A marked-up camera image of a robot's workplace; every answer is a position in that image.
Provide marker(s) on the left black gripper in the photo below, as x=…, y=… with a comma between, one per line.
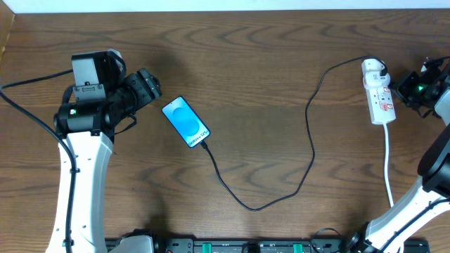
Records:
x=148, y=86

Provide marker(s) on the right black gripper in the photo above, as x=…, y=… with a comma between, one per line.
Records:
x=407, y=88

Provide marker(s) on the blue Galaxy smartphone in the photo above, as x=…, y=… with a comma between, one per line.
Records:
x=186, y=122

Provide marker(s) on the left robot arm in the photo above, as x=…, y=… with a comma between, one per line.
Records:
x=87, y=131

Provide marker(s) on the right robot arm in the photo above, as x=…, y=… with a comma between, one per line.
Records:
x=428, y=197

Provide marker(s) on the white charger plug adapter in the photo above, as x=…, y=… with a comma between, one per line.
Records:
x=374, y=80

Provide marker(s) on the white power strip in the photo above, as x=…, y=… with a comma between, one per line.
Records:
x=380, y=102

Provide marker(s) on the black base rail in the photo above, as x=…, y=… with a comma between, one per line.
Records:
x=237, y=246

